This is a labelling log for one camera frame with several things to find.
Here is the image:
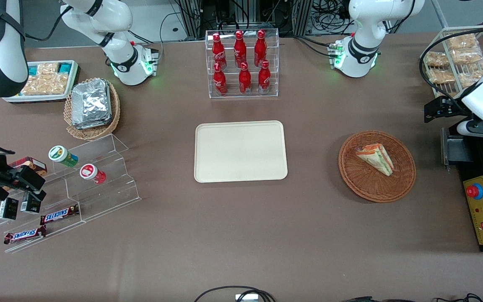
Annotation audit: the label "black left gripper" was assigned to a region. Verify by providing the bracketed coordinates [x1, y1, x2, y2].
[424, 96, 473, 124]

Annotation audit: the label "triangle sandwich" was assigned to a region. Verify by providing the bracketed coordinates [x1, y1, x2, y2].
[355, 143, 394, 177]

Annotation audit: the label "brown round wicker basket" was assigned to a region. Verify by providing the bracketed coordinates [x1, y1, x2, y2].
[338, 130, 417, 203]

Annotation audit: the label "light oval wicker basket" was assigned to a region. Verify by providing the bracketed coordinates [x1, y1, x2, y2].
[64, 78, 121, 141]

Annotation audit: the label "beige plastic tray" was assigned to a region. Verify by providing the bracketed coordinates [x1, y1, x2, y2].
[194, 120, 288, 183]

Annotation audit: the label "small black box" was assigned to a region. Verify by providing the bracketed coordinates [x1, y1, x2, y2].
[20, 192, 42, 214]
[0, 197, 19, 221]

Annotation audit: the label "red brown chocolate box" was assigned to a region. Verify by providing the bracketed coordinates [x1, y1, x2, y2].
[9, 156, 48, 177]

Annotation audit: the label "Snickers chocolate bar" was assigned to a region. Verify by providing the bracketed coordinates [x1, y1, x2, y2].
[40, 204, 80, 225]
[3, 226, 47, 245]

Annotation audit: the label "beige snack bag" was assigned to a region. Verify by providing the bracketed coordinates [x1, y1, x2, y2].
[425, 51, 450, 68]
[460, 67, 483, 88]
[428, 68, 456, 84]
[446, 34, 478, 51]
[451, 48, 483, 65]

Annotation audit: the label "green cup with white lid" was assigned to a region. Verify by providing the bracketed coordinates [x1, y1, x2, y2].
[48, 146, 79, 168]

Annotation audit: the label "black control box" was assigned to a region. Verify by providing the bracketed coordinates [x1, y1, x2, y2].
[441, 126, 483, 253]

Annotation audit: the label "red cup with white lid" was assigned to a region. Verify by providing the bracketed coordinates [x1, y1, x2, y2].
[79, 164, 106, 185]

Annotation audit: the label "clear acrylic stepped stand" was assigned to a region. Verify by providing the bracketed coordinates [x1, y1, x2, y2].
[0, 133, 141, 253]

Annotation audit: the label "white rectangular snack bin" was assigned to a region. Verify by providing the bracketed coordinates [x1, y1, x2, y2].
[3, 60, 81, 104]

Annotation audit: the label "beige cracker packs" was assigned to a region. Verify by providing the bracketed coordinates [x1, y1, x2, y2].
[21, 62, 70, 96]

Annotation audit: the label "silver foil packet stack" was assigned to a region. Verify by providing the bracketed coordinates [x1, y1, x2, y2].
[71, 80, 112, 130]

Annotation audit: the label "clear acrylic bottle rack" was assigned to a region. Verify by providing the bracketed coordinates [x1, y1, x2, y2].
[205, 29, 280, 99]

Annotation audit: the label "red cola bottle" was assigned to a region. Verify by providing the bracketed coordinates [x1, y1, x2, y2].
[212, 34, 228, 70]
[213, 62, 229, 96]
[254, 30, 267, 67]
[257, 60, 272, 95]
[238, 62, 252, 95]
[234, 30, 247, 68]

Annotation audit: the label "grey metal bracket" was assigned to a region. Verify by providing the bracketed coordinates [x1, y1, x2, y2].
[441, 127, 475, 167]

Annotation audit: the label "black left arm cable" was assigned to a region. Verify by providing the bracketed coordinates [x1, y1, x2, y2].
[419, 26, 483, 103]

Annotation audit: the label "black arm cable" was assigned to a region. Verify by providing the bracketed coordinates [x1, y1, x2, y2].
[23, 4, 74, 42]
[419, 26, 483, 103]

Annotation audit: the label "white wire rack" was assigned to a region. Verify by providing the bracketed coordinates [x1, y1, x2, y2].
[420, 25, 483, 99]

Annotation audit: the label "black base cables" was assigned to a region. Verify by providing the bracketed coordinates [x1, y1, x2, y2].
[294, 35, 338, 57]

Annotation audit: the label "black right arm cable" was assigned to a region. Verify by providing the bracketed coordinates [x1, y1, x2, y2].
[23, 4, 74, 42]

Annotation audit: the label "aluminium frame with cables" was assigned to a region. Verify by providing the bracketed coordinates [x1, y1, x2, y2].
[174, 0, 353, 39]

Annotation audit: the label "black cable loop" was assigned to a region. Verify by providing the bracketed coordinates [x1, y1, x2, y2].
[194, 286, 276, 302]

